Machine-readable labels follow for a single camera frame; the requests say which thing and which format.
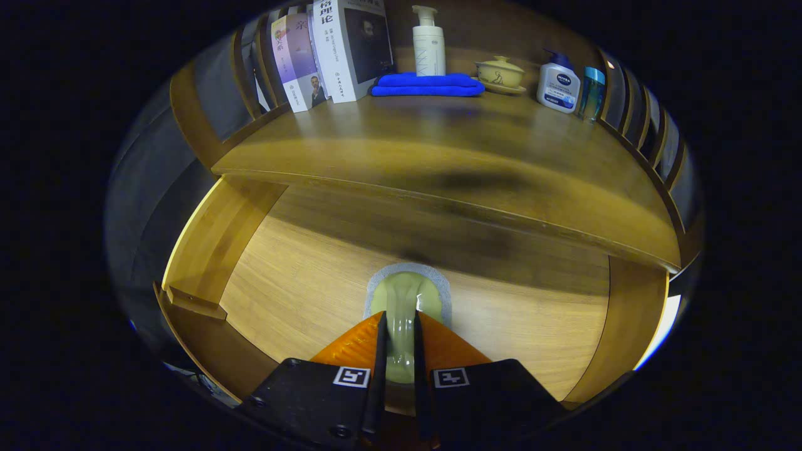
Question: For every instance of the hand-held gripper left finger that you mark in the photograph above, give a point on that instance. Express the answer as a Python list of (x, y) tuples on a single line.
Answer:
[(380, 376)]

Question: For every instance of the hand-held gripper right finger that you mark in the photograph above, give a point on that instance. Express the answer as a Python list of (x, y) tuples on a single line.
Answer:
[(421, 388)]

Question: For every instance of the green holder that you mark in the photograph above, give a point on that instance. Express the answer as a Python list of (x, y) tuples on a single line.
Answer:
[(401, 300)]

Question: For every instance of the brown wooden drawer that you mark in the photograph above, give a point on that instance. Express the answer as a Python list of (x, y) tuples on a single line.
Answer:
[(301, 282)]

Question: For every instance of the wooden countertop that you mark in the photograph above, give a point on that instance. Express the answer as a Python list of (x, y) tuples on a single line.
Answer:
[(407, 150)]

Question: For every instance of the folded blue cloth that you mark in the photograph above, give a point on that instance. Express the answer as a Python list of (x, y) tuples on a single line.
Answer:
[(426, 84)]

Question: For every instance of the thick white book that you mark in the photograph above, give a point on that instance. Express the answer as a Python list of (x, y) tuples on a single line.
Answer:
[(338, 56)]

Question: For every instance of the purple book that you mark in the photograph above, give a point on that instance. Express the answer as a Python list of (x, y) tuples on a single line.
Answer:
[(297, 62)]

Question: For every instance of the yellow lidded teacup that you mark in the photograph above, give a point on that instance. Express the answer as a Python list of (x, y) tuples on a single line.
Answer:
[(500, 74)]

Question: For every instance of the white pump bottle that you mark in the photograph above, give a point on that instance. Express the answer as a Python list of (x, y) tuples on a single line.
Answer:
[(429, 53)]

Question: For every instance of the white bottle with blue cap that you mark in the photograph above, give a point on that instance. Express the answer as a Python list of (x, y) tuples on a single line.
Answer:
[(557, 84)]

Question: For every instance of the teal bottle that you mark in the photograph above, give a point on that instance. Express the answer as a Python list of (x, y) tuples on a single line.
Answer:
[(592, 94)]

